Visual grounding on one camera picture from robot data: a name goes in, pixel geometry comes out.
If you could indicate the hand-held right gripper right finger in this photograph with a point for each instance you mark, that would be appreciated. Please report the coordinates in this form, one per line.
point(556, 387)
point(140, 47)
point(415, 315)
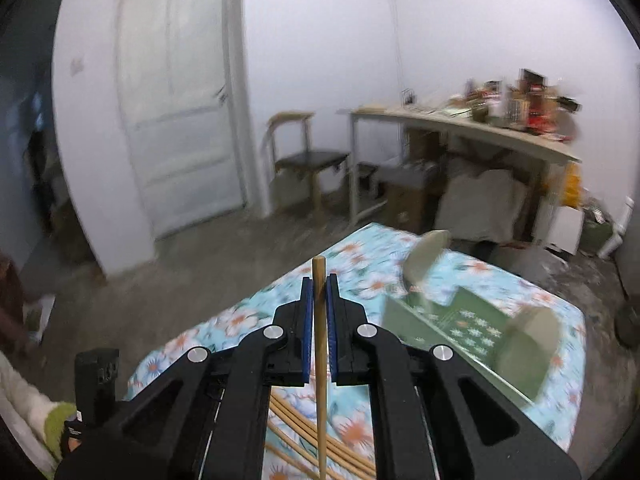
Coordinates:
point(334, 330)

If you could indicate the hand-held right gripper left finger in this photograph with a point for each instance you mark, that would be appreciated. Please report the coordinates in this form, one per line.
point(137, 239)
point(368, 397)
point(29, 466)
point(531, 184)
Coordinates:
point(306, 330)

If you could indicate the bamboo chopstick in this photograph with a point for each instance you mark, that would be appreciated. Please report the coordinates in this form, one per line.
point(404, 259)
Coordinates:
point(320, 360)

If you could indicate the bundle of bamboo chopsticks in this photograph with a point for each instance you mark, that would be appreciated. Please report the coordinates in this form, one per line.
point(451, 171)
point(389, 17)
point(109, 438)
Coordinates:
point(295, 422)

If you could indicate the green perforated utensil holder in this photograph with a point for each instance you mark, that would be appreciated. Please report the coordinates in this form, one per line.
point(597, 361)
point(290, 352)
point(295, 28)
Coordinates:
point(465, 330)

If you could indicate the person's left forearm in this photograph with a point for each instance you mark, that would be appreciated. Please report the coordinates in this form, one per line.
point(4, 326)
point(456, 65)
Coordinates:
point(30, 400)

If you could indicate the dark wooden stool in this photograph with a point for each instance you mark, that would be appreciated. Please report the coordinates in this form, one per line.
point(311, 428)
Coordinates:
point(405, 190)

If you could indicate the wooden chair with dark seat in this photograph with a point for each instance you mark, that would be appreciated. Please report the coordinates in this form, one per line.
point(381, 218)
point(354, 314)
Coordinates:
point(305, 160)

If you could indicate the grey cloth bundle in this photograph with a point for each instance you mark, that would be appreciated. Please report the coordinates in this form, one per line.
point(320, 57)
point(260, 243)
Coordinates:
point(480, 195)

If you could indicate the white cabinet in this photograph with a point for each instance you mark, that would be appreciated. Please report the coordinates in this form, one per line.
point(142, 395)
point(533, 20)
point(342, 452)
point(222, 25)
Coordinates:
point(562, 230)

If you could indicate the white panelled door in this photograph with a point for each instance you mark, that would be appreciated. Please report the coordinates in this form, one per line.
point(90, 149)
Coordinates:
point(180, 105)

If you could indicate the long wooden table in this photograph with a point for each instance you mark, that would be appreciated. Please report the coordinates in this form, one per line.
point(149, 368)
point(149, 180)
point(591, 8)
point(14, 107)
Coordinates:
point(500, 132)

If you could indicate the yellow plastic bag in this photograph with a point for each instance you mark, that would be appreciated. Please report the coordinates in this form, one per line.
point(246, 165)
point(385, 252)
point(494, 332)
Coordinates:
point(572, 185)

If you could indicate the clutter of jars and boxes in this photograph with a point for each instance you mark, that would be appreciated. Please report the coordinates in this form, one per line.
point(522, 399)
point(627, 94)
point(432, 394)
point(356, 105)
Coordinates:
point(510, 102)

